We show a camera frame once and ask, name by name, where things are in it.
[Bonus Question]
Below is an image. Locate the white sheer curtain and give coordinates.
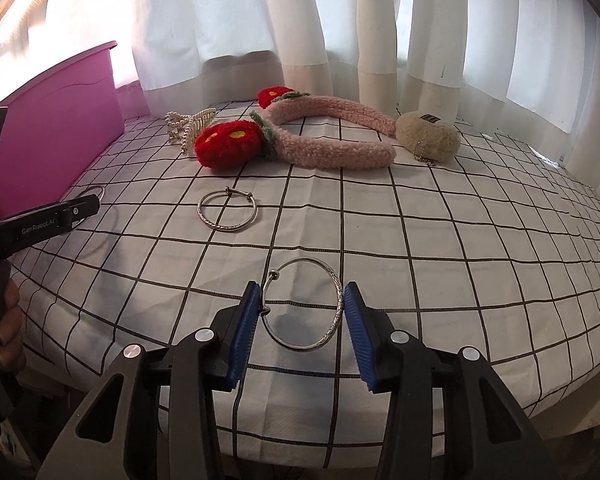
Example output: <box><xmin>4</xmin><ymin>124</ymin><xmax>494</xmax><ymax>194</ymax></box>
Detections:
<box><xmin>0</xmin><ymin>0</ymin><xmax>600</xmax><ymax>161</ymax></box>

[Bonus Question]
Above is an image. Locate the pink fluffy strawberry headband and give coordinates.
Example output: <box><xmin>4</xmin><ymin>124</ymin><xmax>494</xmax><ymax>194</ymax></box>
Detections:
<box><xmin>195</xmin><ymin>86</ymin><xmax>398</xmax><ymax>171</ymax></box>

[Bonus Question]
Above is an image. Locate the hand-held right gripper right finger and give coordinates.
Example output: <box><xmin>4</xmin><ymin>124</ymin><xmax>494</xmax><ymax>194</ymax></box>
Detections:
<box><xmin>343</xmin><ymin>281</ymin><xmax>563</xmax><ymax>480</ymax></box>

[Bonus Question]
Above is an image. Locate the white black checked cloth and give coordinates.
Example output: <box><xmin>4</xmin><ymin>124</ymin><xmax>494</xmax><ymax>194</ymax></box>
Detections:
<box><xmin>5</xmin><ymin>97</ymin><xmax>600</xmax><ymax>466</ymax></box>

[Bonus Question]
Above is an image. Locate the person's left hand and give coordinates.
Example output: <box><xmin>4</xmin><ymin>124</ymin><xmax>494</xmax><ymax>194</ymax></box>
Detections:
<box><xmin>0</xmin><ymin>280</ymin><xmax>25</xmax><ymax>372</ymax></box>

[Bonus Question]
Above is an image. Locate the pink plastic box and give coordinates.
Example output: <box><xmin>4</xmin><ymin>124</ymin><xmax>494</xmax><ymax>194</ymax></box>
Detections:
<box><xmin>0</xmin><ymin>41</ymin><xmax>126</xmax><ymax>221</ymax></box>

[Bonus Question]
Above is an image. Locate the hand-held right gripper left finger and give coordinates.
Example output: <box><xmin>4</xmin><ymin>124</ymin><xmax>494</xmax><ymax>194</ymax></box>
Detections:
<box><xmin>35</xmin><ymin>280</ymin><xmax>263</xmax><ymax>480</ymax></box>

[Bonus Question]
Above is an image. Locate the pearl hair claw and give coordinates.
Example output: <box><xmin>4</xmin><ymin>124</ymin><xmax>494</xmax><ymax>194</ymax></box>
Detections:
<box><xmin>164</xmin><ymin>107</ymin><xmax>217</xmax><ymax>157</ymax></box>

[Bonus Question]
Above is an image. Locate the silver bangle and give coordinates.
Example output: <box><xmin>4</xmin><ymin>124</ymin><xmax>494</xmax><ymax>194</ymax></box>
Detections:
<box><xmin>197</xmin><ymin>187</ymin><xmax>258</xmax><ymax>232</ymax></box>
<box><xmin>75</xmin><ymin>185</ymin><xmax>106</xmax><ymax>204</ymax></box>
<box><xmin>260</xmin><ymin>256</ymin><xmax>343</xmax><ymax>351</ymax></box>

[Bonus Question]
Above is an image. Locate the beige pom-pom keychain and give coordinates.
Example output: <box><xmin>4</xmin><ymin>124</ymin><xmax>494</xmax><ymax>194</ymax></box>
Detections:
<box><xmin>396</xmin><ymin>111</ymin><xmax>462</xmax><ymax>167</ymax></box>

